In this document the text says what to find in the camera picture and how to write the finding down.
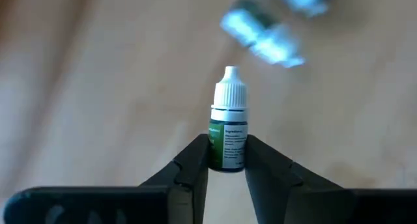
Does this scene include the small dark green dye bottle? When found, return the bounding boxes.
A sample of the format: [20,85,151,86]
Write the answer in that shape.
[207,66,249,173]

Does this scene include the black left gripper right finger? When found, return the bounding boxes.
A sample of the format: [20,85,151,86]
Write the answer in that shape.
[244,134,417,224]

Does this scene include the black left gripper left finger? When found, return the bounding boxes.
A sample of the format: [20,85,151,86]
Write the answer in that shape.
[3,133,210,224]

